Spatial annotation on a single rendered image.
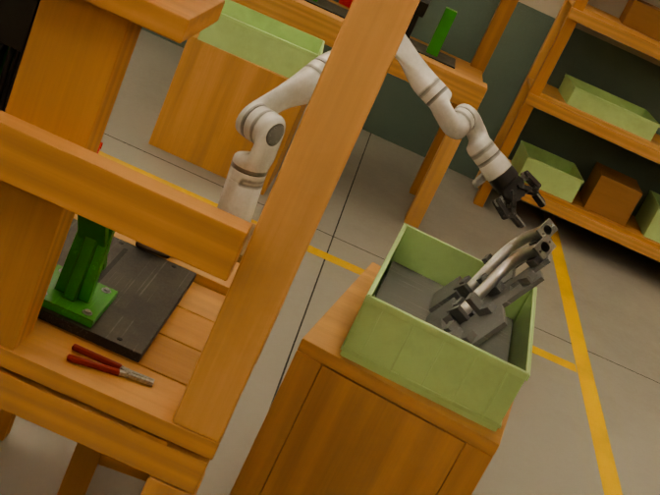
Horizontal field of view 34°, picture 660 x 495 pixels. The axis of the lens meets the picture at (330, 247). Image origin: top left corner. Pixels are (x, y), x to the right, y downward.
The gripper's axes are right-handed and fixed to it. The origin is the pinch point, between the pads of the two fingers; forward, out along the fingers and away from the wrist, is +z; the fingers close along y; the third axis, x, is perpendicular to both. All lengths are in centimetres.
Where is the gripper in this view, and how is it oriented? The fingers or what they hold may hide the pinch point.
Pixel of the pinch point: (531, 214)
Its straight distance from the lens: 287.5
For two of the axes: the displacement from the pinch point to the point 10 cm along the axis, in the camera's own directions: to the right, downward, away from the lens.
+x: -4.1, 1.9, 8.9
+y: 6.7, -6.0, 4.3
